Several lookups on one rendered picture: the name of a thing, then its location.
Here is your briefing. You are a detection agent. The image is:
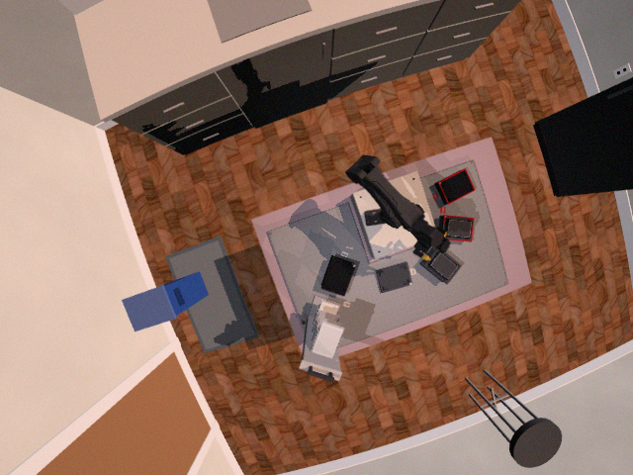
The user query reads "white microplate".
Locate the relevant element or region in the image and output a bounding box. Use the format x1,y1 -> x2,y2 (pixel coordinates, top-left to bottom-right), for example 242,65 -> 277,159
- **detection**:
312,321 -> 344,358

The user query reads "grey rack with shelves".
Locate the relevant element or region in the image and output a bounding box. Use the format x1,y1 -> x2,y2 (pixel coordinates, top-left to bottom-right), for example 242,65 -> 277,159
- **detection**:
302,296 -> 341,372

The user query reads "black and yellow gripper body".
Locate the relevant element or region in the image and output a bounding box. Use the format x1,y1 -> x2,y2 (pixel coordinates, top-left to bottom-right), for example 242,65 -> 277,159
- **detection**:
413,227 -> 446,257

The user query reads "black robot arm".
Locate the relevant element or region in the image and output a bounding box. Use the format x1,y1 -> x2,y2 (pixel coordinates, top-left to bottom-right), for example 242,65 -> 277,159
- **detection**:
345,154 -> 451,253

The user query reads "beige well plate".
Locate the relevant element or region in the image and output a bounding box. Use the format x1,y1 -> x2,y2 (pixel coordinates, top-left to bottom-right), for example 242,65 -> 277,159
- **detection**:
314,300 -> 339,324

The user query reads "grey microplate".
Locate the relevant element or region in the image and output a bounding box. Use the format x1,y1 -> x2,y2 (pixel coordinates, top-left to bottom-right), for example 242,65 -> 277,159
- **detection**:
428,251 -> 458,280
446,219 -> 472,238

